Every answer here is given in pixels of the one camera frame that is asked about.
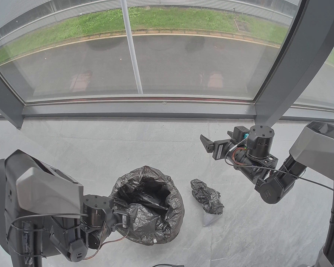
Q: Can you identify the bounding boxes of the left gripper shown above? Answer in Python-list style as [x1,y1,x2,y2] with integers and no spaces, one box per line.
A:
[113,208,131,230]

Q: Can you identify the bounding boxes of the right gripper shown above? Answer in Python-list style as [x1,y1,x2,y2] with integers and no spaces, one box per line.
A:
[199,134,250,171]

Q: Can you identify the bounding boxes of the black plastic bag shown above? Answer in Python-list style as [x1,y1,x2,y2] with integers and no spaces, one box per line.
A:
[109,165,185,246]

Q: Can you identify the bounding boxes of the crumpled black plastic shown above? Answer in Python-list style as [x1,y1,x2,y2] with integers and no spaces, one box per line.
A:
[190,178,225,216]

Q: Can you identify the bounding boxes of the window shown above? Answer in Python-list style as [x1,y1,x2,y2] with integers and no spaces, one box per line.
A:
[0,0,334,130]

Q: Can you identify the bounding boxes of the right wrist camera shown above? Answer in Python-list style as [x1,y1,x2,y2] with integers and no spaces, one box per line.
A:
[227,125,251,147]

